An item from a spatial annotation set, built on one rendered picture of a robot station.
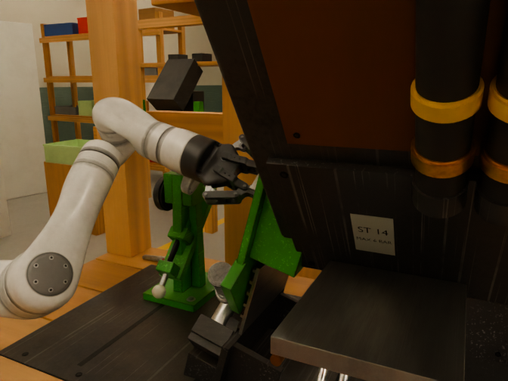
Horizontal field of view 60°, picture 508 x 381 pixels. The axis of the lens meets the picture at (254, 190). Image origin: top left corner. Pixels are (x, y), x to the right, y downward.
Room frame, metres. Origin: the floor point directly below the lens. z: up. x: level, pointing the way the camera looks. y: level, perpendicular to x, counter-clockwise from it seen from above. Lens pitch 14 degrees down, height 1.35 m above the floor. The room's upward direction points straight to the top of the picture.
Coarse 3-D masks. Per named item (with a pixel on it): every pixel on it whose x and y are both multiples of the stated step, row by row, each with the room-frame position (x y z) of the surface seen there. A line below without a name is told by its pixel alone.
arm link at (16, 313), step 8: (0, 264) 0.58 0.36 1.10; (8, 264) 0.58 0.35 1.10; (0, 272) 0.57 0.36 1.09; (0, 280) 0.55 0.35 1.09; (0, 288) 0.55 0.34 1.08; (0, 296) 0.55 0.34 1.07; (0, 304) 0.55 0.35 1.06; (8, 304) 0.53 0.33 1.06; (0, 312) 0.55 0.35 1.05; (8, 312) 0.55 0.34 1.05; (16, 312) 0.54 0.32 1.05; (24, 312) 0.53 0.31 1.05
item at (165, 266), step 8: (208, 208) 0.93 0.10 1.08; (176, 232) 0.87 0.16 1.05; (184, 232) 0.86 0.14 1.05; (176, 240) 0.87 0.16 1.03; (184, 240) 0.86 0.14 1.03; (192, 240) 0.88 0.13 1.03; (176, 248) 0.86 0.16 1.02; (192, 248) 0.87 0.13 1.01; (168, 256) 0.87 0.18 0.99; (176, 256) 0.86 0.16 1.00; (184, 256) 0.86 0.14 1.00; (160, 264) 0.83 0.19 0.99; (168, 264) 0.83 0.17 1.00; (176, 264) 0.85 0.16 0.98; (184, 264) 0.85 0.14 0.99; (160, 272) 0.83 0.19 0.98; (168, 272) 0.81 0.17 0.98; (176, 272) 0.83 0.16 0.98; (184, 272) 0.84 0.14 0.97
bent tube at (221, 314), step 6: (258, 174) 0.66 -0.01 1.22; (252, 186) 0.65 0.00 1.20; (252, 276) 0.68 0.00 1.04; (222, 306) 0.64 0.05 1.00; (228, 306) 0.64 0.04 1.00; (216, 312) 0.64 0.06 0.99; (222, 312) 0.63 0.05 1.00; (228, 312) 0.64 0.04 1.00; (216, 318) 0.63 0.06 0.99; (222, 318) 0.63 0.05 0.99; (228, 318) 0.63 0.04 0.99; (222, 324) 0.62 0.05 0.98
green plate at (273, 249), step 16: (256, 192) 0.55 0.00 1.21; (256, 208) 0.55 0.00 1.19; (256, 224) 0.56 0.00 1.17; (272, 224) 0.56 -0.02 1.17; (256, 240) 0.57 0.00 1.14; (272, 240) 0.56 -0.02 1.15; (288, 240) 0.55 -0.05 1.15; (240, 256) 0.56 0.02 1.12; (256, 256) 0.57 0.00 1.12; (272, 256) 0.56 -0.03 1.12; (288, 256) 0.55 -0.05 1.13; (288, 272) 0.55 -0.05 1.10
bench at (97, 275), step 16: (112, 256) 1.15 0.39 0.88; (96, 272) 1.04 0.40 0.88; (112, 272) 1.04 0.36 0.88; (128, 272) 1.04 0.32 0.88; (80, 288) 0.95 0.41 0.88; (96, 288) 0.95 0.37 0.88; (288, 288) 0.95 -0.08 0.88; (304, 288) 0.95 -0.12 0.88; (80, 304) 0.88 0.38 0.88; (0, 320) 0.81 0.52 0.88; (16, 320) 0.81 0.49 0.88; (32, 320) 0.81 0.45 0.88; (48, 320) 0.82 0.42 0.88; (0, 336) 0.75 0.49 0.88; (16, 336) 0.75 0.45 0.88
